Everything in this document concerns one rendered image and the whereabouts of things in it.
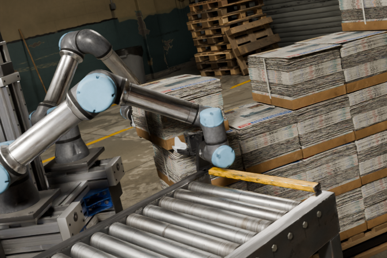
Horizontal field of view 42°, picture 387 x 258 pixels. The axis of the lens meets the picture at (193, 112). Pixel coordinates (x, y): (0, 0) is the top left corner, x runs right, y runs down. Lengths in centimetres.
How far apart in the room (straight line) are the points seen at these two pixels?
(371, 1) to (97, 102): 155
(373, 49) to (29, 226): 167
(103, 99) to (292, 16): 883
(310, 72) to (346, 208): 68
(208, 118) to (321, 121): 84
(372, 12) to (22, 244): 188
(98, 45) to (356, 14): 130
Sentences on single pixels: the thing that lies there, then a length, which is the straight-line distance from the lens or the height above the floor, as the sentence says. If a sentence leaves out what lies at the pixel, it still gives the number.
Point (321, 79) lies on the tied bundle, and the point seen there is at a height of 93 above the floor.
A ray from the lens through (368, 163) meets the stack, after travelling 256.
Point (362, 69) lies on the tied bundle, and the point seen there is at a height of 92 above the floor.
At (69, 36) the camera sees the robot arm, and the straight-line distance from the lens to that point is 250.
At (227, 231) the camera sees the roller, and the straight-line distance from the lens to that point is 135.
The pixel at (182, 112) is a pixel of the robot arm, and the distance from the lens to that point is 174.
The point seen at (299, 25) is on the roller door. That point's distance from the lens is 1021.
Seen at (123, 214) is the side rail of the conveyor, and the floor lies 80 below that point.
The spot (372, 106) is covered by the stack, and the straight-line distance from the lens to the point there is 252.
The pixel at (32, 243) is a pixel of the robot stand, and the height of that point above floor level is 69.
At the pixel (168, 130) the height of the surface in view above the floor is 91.
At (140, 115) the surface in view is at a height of 95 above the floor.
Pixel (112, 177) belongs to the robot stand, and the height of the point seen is 72.
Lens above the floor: 139
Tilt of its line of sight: 13 degrees down
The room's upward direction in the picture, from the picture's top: 12 degrees counter-clockwise
